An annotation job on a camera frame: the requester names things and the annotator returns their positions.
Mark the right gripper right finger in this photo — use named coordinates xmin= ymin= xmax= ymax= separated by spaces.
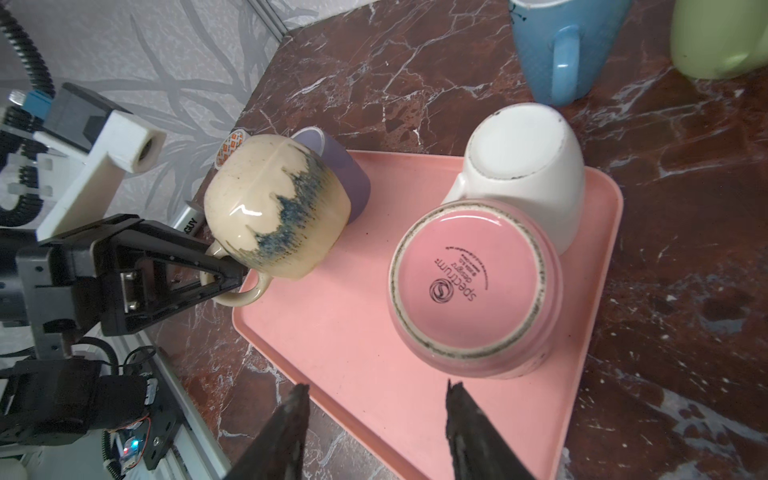
xmin=445 ymin=382 xmax=535 ymax=480

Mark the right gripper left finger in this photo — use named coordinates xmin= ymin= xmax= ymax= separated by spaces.
xmin=224 ymin=384 xmax=310 ymax=480

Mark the white mug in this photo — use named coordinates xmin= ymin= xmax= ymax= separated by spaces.
xmin=444 ymin=103 xmax=586 ymax=255

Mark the pink patterned mug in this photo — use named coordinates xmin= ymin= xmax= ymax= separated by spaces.
xmin=388 ymin=199 xmax=564 ymax=379

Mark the light green mug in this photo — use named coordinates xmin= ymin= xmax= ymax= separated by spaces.
xmin=670 ymin=0 xmax=767 ymax=80

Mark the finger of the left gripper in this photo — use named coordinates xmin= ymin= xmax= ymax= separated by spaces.
xmin=113 ymin=214 xmax=247 ymax=282
xmin=101 ymin=272 xmax=245 ymax=336

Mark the tape roll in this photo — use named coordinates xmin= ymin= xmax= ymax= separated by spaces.
xmin=214 ymin=129 xmax=250 ymax=170

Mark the pink tray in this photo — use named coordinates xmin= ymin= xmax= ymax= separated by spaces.
xmin=233 ymin=151 xmax=624 ymax=479

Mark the silver metal cylinder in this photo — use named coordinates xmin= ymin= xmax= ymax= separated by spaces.
xmin=170 ymin=201 xmax=205 ymax=237

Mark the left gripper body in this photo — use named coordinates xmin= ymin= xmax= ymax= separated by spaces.
xmin=14 ymin=230 xmax=156 ymax=360

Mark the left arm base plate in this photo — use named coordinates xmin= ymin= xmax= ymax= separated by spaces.
xmin=101 ymin=359 xmax=184 ymax=479

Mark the purple mug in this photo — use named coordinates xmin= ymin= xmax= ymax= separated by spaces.
xmin=291 ymin=126 xmax=371 ymax=224

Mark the blue mug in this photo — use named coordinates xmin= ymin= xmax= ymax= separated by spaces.
xmin=508 ymin=0 xmax=631 ymax=107

